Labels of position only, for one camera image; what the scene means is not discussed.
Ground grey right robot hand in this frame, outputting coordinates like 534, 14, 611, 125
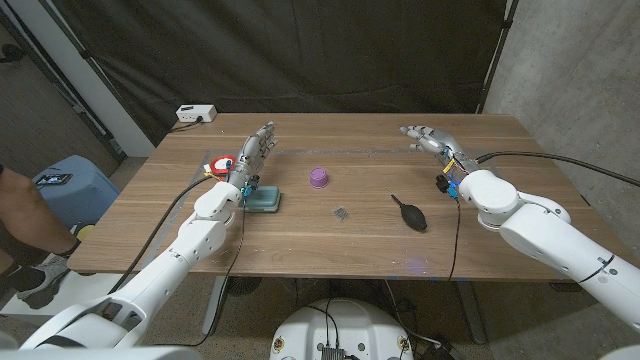
398, 124, 481, 174

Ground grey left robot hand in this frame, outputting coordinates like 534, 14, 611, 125
225, 121, 279, 191

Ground black rubber air blower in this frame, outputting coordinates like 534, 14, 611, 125
389, 193, 429, 233

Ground red tape roll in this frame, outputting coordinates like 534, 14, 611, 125
208, 154, 237, 177

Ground purple cup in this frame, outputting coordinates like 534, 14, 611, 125
308, 166, 330, 190

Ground white power strip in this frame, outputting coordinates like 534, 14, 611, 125
175, 103, 218, 124

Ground black backdrop stand pole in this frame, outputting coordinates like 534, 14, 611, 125
474, 0, 520, 115

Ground black backdrop cloth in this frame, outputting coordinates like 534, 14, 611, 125
49, 0, 509, 146

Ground grey table leg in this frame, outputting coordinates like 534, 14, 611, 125
201, 275, 229, 336
455, 280, 487, 345

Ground blue plastic stool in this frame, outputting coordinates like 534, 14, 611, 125
32, 154, 121, 229

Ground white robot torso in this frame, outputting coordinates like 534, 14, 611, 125
269, 298, 415, 360

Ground black smartphone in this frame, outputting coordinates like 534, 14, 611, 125
36, 172, 74, 187

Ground white floor platform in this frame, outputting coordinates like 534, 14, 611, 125
0, 269, 129, 329

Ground person's bare leg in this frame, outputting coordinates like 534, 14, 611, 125
0, 164, 81, 274

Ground grey and black sneaker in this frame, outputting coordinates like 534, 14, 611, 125
14, 254, 71, 310

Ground black power strip cable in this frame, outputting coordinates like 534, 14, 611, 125
168, 117, 204, 134

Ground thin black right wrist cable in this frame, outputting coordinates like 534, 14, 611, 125
447, 197, 462, 282

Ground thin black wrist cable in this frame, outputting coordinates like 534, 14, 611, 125
447, 197, 462, 282
149, 199, 247, 348

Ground thin black left wrist cable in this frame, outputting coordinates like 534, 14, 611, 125
149, 199, 247, 348

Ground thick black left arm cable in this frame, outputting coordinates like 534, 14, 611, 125
107, 175, 216, 295

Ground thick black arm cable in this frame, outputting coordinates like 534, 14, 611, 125
107, 175, 216, 295
474, 150, 640, 189

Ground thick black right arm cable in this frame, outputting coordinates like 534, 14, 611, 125
474, 150, 640, 189

